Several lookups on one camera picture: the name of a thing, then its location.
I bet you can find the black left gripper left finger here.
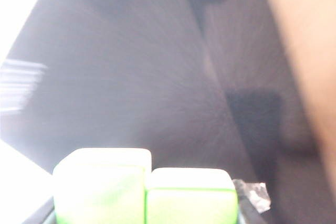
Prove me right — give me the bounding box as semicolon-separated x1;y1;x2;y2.
22;199;57;224

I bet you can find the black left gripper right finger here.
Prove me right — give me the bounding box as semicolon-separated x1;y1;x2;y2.
232;178;271;224

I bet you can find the green-backed white mahjong tile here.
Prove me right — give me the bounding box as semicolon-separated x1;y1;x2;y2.
145;167;237;224
52;147;152;224

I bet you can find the black felt mat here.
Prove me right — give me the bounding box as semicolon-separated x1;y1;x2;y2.
0;0;326;224

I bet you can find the brown cardboard paper box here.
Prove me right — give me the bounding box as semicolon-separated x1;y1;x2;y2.
258;0;336;224

